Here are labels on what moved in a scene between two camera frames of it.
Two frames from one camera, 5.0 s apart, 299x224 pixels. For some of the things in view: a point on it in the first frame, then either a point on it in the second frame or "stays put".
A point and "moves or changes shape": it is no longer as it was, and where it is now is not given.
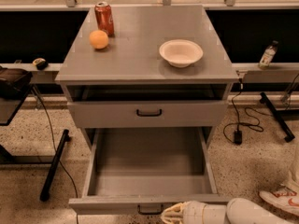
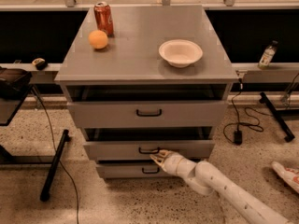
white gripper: x=192 y=212 to x=170 y=164
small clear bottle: x=267 y=55 stays put
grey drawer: x=141 y=171 moves or changes shape
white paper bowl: x=180 y=53 stays put
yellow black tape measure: x=41 y=63 stays put
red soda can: x=104 y=17 stays put
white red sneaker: x=285 y=196 to x=289 y=175
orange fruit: x=98 y=39 stays put
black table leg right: x=277 y=118 stays put
